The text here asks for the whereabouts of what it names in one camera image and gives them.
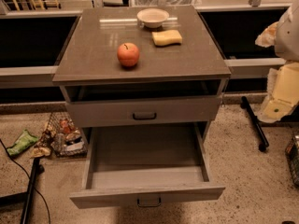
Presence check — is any closed grey upper drawer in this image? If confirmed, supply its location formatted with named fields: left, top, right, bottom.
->
left=66, top=97, right=221, bottom=128

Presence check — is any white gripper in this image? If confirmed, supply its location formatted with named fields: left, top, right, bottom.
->
left=257, top=63, right=299, bottom=123

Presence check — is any red apple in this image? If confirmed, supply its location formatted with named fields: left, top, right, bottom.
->
left=117, top=43, right=139, bottom=67

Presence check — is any wire basket with snacks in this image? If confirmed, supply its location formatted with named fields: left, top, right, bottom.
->
left=45, top=112, right=87, bottom=157

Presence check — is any black stand leg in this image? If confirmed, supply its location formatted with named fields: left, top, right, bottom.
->
left=240, top=96, right=269, bottom=152
left=0, top=158, right=44, bottom=224

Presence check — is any black cable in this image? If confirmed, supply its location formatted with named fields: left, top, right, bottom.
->
left=0, top=138, right=52, bottom=224

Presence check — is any white bowl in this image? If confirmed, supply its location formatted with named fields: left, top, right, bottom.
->
left=137, top=8, right=169, bottom=28

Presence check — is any yellow sponge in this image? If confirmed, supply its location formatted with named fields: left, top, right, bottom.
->
left=151, top=30, right=182, bottom=47

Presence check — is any yellow snack bag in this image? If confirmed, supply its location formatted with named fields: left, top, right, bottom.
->
left=31, top=147, right=51, bottom=158

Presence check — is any open grey lower drawer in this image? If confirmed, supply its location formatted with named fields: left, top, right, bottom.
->
left=70, top=123, right=224, bottom=209

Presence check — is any black stand leg left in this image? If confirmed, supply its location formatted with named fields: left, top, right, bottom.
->
left=0, top=158, right=44, bottom=224

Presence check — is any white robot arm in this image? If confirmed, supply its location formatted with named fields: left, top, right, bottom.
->
left=255, top=0, right=299, bottom=123

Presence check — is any wire basket right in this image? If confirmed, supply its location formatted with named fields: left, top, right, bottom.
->
left=285, top=132, right=299, bottom=189

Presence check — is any green chip bag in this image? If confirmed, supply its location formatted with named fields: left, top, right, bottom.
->
left=7, top=130, right=38, bottom=157

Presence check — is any black stand leg right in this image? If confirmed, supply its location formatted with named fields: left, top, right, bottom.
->
left=240, top=96, right=269, bottom=152

